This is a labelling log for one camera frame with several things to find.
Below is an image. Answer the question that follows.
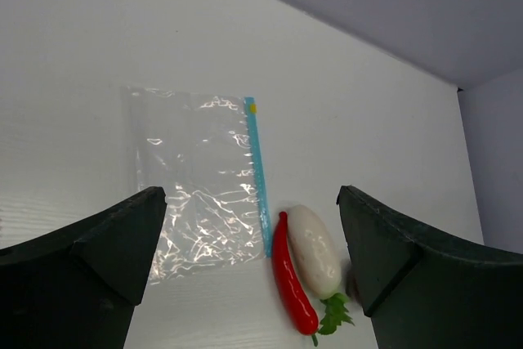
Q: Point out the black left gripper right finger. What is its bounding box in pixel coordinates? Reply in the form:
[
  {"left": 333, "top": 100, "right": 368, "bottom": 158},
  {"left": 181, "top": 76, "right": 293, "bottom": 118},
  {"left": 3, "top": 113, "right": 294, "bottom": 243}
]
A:
[{"left": 337, "top": 186, "right": 522, "bottom": 348}]

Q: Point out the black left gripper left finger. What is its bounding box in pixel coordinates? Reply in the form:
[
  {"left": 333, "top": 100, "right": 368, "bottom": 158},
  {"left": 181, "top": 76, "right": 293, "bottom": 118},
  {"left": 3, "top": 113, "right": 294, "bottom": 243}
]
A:
[{"left": 1, "top": 186, "right": 167, "bottom": 348}]

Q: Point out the clear zip top bag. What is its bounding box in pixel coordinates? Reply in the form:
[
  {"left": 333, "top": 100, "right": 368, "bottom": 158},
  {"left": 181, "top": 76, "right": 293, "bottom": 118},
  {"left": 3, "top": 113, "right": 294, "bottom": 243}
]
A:
[{"left": 121, "top": 87, "right": 272, "bottom": 284}]

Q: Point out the white radish with leaves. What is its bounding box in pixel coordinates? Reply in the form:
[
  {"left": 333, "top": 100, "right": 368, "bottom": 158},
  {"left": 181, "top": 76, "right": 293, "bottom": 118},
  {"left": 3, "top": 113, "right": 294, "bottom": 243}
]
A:
[{"left": 288, "top": 205, "right": 353, "bottom": 336}]

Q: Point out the red chili pepper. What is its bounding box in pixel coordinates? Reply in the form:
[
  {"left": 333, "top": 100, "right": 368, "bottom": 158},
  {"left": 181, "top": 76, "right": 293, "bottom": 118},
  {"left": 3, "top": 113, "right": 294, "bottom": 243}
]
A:
[{"left": 271, "top": 211, "right": 319, "bottom": 347}]

